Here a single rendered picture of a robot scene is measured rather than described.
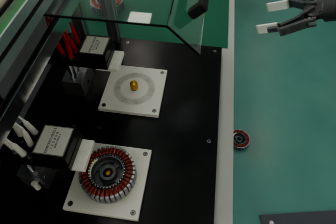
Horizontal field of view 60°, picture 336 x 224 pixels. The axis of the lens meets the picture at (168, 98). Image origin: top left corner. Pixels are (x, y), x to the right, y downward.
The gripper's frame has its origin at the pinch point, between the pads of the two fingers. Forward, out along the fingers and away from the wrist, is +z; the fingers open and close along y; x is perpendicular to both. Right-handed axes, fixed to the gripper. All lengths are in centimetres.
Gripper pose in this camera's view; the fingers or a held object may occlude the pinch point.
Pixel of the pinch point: (266, 17)
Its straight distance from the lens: 102.9
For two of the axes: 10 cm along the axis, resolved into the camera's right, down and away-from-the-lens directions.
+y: 4.4, -7.2, 5.4
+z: -7.9, -0.2, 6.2
